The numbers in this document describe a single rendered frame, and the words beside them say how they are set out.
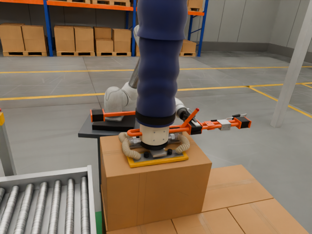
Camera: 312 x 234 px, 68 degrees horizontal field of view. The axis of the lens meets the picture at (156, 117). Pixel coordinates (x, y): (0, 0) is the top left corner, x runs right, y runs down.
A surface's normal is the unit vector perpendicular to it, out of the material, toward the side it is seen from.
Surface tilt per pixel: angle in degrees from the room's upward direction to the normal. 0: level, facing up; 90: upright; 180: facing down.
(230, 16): 90
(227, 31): 90
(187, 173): 90
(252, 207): 0
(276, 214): 0
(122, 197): 90
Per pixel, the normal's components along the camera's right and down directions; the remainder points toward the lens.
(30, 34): 0.37, 0.43
